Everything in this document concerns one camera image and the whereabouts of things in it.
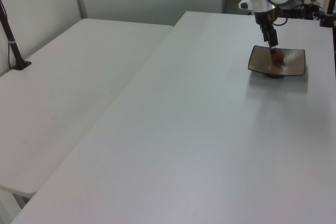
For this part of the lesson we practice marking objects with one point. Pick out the brown square ceramic plate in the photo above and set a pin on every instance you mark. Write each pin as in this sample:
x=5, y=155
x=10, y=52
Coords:
x=291, y=65

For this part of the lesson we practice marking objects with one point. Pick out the black pole with base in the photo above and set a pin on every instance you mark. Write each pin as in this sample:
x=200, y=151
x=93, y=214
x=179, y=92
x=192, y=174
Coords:
x=11, y=43

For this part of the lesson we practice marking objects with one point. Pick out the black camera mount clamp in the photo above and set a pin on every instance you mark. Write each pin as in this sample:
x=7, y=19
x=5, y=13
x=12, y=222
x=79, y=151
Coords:
x=326, y=18

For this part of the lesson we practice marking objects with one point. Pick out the small red round food item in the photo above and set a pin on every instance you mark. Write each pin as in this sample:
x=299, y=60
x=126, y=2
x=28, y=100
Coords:
x=278, y=57

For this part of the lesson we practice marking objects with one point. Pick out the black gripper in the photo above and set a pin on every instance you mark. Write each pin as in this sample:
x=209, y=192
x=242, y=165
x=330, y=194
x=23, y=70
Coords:
x=263, y=18

